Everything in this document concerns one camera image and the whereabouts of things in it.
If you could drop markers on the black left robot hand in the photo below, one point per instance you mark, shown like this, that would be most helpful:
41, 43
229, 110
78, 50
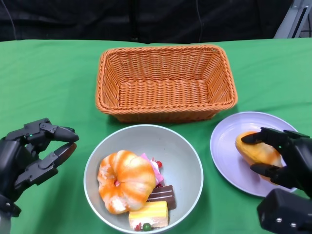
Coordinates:
9, 165

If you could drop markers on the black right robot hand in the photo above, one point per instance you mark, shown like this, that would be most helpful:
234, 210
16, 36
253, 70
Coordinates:
299, 161

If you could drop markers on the oval orange bread roll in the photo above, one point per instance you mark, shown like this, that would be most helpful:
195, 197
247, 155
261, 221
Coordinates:
260, 153

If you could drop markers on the grey round bowl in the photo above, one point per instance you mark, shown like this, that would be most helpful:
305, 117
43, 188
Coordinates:
180, 151

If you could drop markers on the chocolate cake slice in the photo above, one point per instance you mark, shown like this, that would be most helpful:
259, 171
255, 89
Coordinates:
163, 193

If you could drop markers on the pink cake slice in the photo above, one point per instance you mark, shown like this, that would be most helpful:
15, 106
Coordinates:
157, 170

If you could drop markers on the yellow layered cake slice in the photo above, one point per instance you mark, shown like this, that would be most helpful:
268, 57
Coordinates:
148, 210

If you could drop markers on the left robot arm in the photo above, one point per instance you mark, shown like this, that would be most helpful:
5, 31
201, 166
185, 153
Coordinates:
7, 207

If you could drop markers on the lavender round plate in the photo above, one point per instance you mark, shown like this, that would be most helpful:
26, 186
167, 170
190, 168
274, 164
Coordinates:
226, 156

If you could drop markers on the orange wicker basket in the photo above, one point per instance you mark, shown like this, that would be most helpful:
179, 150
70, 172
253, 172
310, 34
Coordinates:
165, 97

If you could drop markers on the green tablecloth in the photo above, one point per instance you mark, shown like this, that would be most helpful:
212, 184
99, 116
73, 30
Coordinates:
48, 85

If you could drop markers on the black backdrop curtain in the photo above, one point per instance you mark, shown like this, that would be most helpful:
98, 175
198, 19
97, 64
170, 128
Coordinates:
97, 19

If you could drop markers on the grey aluminium frame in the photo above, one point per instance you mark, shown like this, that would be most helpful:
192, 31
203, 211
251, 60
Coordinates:
290, 22

